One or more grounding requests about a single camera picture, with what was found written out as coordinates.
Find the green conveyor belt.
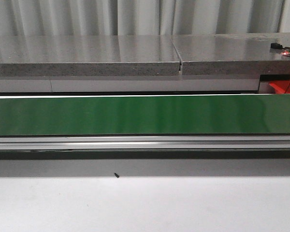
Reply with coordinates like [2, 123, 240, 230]
[0, 94, 290, 136]

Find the grey stone countertop slab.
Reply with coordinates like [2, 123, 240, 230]
[0, 33, 290, 77]

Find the red plastic tray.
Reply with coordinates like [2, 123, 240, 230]
[269, 81, 290, 94]

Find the small sensor circuit board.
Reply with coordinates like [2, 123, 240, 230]
[270, 43, 290, 57]

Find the white pleated curtain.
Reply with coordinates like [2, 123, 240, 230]
[0, 0, 290, 36]

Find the aluminium conveyor frame rail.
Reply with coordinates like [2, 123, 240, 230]
[0, 135, 290, 150]

